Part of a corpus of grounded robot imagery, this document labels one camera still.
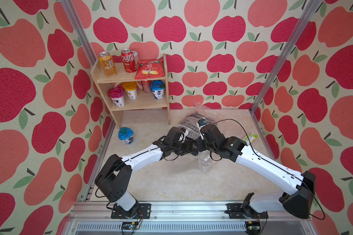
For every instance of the small red can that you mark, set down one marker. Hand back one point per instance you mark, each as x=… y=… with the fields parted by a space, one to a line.
x=146 y=85

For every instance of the red cola can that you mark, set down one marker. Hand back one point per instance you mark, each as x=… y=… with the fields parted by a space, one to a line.
x=128 y=60

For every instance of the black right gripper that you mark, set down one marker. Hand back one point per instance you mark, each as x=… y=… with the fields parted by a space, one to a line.
x=199 y=147

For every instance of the houndstooth black white scarf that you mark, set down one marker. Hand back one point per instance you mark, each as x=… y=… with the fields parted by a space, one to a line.
x=189 y=123

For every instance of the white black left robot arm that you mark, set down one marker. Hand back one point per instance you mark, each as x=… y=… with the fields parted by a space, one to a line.
x=115 y=175

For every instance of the aluminium front rail frame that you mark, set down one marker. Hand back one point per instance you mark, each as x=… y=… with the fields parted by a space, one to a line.
x=181 y=218

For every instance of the pink lid cup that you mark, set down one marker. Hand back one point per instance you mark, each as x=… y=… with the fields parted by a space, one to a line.
x=117 y=96

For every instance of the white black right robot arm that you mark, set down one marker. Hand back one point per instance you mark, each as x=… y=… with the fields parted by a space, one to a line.
x=298 y=188

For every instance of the green white small box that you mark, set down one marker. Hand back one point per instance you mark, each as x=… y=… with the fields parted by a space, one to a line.
x=250 y=138

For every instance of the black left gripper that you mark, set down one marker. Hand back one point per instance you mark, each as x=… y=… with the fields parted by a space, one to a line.
x=189 y=147

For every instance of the clear plastic vacuum bag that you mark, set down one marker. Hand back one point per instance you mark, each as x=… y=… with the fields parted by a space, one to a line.
x=233 y=144

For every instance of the blue lid cup on table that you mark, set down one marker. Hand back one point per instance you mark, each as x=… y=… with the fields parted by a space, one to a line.
x=125 y=134

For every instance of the wooden two-tier shelf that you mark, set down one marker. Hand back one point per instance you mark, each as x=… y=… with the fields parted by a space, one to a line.
x=144 y=100

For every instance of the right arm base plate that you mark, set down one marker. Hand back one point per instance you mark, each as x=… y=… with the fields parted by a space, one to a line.
x=238 y=211

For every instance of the yellow lid cup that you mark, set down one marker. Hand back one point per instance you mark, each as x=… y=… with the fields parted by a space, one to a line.
x=130 y=89

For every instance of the blue lid cup on shelf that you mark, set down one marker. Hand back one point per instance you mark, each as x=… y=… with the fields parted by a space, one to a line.
x=158 y=88

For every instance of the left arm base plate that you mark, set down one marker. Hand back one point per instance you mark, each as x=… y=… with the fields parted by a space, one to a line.
x=139 y=210

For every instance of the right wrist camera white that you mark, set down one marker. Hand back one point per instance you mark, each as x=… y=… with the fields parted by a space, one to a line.
x=201 y=123

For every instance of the red chips bag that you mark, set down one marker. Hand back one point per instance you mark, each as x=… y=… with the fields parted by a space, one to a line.
x=149 y=69

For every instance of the orange soda can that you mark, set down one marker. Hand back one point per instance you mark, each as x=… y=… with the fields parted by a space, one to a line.
x=107 y=64

